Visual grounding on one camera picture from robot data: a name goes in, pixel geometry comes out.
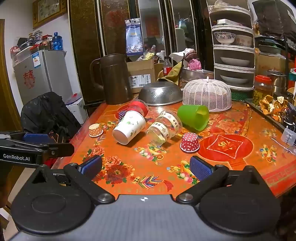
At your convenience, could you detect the green plastic cup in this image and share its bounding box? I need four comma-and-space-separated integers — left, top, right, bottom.
177, 105, 209, 131

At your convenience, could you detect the red polka dot cupcake cup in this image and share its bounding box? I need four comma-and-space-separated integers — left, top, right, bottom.
180, 133, 200, 153

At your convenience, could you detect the orange polka dot cupcake cup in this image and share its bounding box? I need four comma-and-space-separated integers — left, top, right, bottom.
88, 123, 104, 138

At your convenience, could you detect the purple polka dot cupcake cup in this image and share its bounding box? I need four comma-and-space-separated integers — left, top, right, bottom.
118, 110, 127, 121

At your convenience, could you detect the white floral paper cup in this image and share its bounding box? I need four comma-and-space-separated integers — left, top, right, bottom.
112, 110, 146, 145

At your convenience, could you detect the black bag on chair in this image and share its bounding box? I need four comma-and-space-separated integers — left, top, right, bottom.
21, 92, 81, 143

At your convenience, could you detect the white box by fridge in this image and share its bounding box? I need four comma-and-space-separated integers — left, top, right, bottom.
65, 93, 88, 125

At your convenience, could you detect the clear glass jar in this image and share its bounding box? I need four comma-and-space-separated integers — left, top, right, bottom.
146, 110, 183, 146

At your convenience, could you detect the grey mini fridge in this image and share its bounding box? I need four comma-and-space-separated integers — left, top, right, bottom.
14, 50, 73, 104

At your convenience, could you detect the white mesh food cover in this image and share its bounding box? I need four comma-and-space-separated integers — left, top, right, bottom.
182, 77, 232, 112

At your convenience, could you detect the red lidded plastic jar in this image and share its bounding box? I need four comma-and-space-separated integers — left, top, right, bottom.
127, 99, 149, 118

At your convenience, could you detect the tray of dried peels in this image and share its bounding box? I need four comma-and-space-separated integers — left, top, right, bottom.
244, 95, 295, 132

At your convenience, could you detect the steel colander bowl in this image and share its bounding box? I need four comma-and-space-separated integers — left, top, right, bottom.
138, 81, 183, 106

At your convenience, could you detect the brown thermos jug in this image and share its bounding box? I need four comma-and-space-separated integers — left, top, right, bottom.
90, 53, 132, 105

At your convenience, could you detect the blue water bottle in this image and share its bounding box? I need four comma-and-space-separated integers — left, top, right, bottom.
52, 32, 63, 51

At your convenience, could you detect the steel basin with items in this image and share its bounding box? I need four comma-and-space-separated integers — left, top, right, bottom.
179, 68, 214, 88

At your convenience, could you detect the red lid pickle jar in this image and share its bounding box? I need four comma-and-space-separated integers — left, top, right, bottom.
252, 75, 272, 106

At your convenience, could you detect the pink cloth item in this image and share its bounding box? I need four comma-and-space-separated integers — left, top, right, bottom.
188, 59, 202, 71

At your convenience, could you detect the red label drink bottle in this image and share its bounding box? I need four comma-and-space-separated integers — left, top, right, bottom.
163, 56, 173, 76

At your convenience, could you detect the cardboard box with label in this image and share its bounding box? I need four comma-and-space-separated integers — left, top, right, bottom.
127, 60, 156, 93

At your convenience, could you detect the steel kettle pot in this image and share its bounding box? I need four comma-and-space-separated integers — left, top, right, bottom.
267, 69, 287, 94

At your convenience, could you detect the blue patterned bowl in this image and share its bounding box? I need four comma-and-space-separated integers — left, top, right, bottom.
214, 32, 236, 45

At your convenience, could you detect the blue white snack bag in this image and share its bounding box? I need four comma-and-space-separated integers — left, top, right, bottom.
125, 18, 144, 56

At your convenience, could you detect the white tiered dish rack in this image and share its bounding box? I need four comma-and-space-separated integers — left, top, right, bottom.
207, 1, 255, 91

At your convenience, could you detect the clear adhesive wall hook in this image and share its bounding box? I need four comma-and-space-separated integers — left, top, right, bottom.
280, 128, 296, 146

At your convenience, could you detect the wall clock wooden frame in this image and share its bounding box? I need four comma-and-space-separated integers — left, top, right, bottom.
32, 0, 68, 30

